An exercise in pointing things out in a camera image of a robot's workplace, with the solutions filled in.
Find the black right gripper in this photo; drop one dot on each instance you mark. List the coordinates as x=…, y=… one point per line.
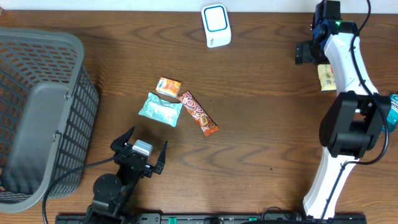
x=301, y=53

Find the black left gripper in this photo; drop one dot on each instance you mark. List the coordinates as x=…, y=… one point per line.
x=119, y=144

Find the orange snack bag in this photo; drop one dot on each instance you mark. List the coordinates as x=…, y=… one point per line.
x=326, y=77

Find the green wet wipes pack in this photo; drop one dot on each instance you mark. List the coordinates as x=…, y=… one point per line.
x=160, y=110

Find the small orange box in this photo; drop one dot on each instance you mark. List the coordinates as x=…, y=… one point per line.
x=168, y=87

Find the red chocolate bar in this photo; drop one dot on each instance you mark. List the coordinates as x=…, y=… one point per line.
x=208, y=126

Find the blue mouthwash bottle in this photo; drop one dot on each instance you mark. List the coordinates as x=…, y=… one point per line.
x=392, y=116

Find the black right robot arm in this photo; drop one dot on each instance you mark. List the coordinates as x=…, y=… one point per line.
x=354, y=130

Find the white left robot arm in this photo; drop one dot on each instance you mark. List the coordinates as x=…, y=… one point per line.
x=113, y=191

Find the white barcode scanner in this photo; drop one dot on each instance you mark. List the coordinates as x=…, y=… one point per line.
x=216, y=25

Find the grey plastic basket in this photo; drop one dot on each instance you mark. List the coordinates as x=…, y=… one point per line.
x=48, y=110

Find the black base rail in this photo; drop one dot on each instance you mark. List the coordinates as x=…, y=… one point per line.
x=155, y=218

